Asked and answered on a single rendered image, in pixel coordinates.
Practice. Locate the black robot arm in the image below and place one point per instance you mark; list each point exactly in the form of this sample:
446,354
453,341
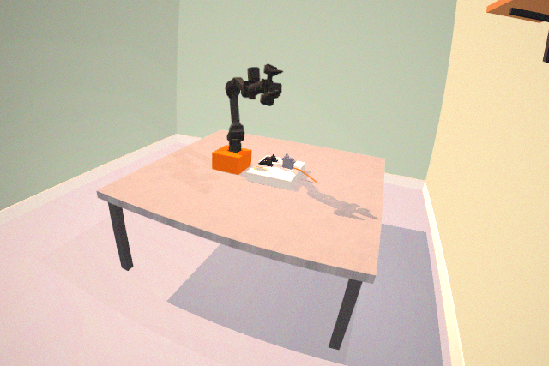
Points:
233,87

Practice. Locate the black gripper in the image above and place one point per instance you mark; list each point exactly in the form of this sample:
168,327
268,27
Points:
265,86

